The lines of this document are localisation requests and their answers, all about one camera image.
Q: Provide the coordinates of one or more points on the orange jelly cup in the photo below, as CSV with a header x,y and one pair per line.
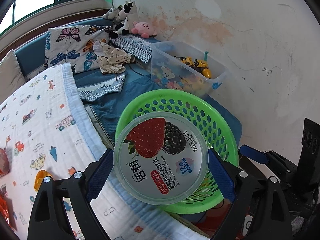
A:
x,y
39,178

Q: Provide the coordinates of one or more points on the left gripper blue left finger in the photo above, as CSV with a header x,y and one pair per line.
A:
x,y
97,173

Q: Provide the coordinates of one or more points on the yellow toy truck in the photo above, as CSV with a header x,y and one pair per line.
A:
x,y
200,66

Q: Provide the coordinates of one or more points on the printed white table cloth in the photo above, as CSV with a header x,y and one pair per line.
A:
x,y
44,126

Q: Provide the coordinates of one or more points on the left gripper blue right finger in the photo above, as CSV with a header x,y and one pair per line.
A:
x,y
220,175

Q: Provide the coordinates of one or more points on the crumpled beige cloth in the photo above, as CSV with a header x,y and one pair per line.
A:
x,y
111,60

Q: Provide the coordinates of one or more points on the orange snack wrapper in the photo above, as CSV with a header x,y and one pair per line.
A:
x,y
4,210

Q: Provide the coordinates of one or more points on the beige cushion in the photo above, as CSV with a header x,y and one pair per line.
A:
x,y
11,77

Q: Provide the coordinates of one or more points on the red cartoon paper cup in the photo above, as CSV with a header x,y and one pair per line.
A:
x,y
4,163

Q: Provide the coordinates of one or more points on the patterned grey cloth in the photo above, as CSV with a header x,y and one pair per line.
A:
x,y
135,45

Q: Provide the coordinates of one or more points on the cow plush toy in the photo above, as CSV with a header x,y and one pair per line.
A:
x,y
122,18

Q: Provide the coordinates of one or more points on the strawberry yogurt tub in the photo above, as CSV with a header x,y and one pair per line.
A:
x,y
160,158

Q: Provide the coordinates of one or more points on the butterfly print pillow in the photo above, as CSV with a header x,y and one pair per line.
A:
x,y
74,45

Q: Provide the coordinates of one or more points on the pink plush toy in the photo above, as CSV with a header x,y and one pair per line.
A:
x,y
143,29

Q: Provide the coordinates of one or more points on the green plastic trash basket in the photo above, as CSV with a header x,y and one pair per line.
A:
x,y
220,129

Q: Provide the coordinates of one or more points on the clear plastic toy bin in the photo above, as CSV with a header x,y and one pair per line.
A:
x,y
169,72

